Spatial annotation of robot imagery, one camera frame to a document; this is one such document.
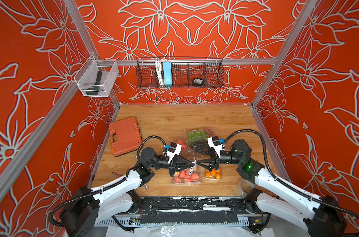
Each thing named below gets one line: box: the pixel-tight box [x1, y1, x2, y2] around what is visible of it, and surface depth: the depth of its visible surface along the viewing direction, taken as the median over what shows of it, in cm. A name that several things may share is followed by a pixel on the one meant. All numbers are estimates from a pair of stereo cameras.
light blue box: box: [162, 61, 173, 87], surface depth 92 cm
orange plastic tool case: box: [108, 116, 143, 158], surface depth 100 cm
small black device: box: [192, 78, 204, 85], surface depth 97 cm
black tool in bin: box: [85, 70, 103, 96], surface depth 83 cm
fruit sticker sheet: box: [188, 160, 197, 178], surface depth 63 cm
